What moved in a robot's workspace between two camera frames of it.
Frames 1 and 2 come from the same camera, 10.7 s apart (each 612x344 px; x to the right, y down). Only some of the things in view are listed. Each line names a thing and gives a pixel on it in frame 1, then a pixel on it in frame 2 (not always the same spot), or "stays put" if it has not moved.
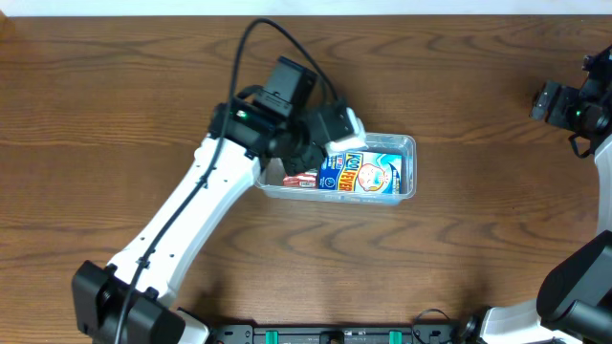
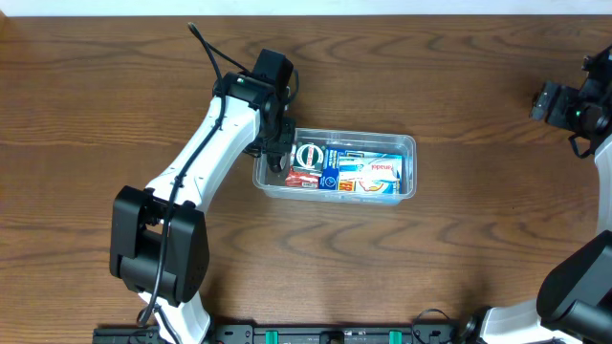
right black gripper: x=548 y=102 stays put
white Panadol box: x=356 y=142 to x=369 y=172
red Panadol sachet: x=305 y=180 stays put
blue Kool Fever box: x=361 y=171 stays put
